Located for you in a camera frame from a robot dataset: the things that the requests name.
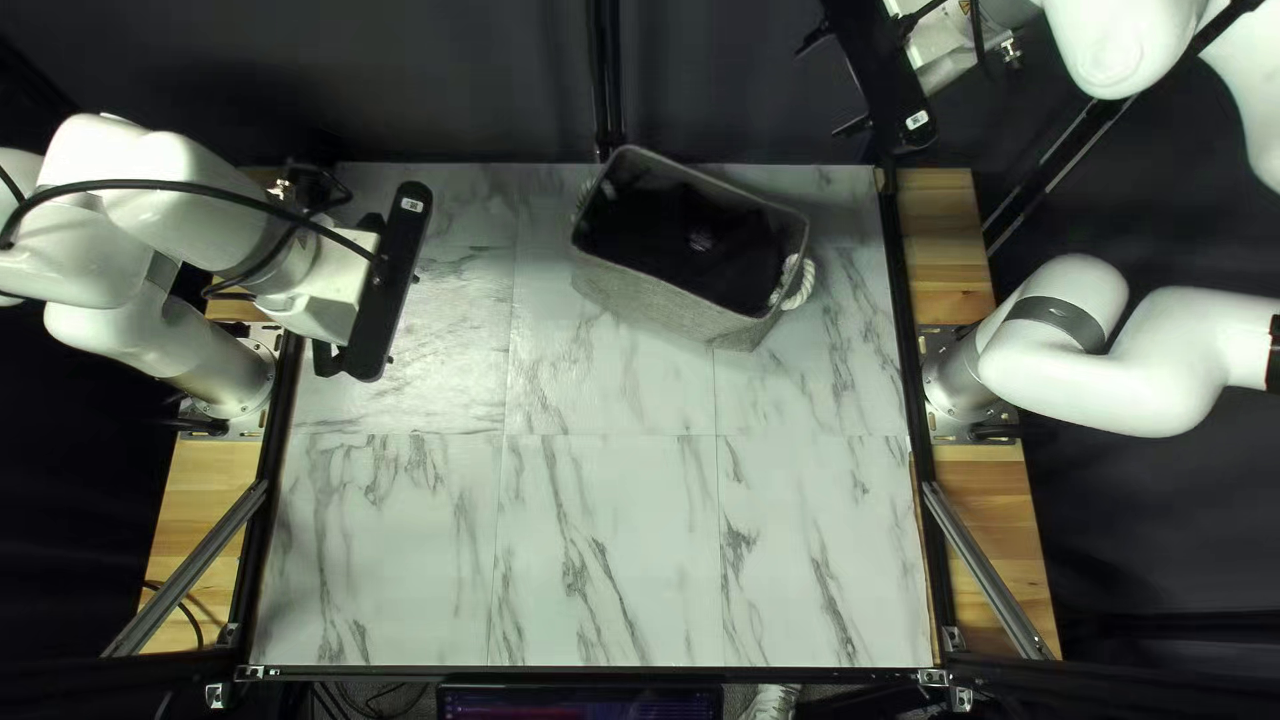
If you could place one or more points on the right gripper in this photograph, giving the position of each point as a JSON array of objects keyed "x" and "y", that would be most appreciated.
[{"x": 945, "y": 50}]

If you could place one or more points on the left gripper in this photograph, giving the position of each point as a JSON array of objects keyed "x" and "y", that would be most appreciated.
[{"x": 340, "y": 290}]

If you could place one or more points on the black sweatshirt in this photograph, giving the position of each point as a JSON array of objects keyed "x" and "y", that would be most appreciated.
[{"x": 680, "y": 240}]

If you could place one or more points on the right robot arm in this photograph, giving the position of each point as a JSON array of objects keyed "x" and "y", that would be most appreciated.
[{"x": 1130, "y": 350}]

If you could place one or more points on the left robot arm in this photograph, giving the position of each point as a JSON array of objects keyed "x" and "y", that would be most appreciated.
[{"x": 130, "y": 160}]

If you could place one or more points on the grey fabric basket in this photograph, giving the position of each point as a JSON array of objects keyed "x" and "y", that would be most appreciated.
[{"x": 660, "y": 300}]

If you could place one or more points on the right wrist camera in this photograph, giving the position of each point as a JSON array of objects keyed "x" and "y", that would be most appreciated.
[{"x": 885, "y": 70}]

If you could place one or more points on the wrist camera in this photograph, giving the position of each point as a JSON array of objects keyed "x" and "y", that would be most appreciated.
[
  {"x": 395, "y": 270},
  {"x": 885, "y": 70}
]

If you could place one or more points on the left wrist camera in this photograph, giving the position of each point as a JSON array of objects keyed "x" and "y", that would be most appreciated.
[{"x": 395, "y": 270}]

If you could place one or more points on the black frame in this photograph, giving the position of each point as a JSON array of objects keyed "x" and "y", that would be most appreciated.
[{"x": 905, "y": 330}]

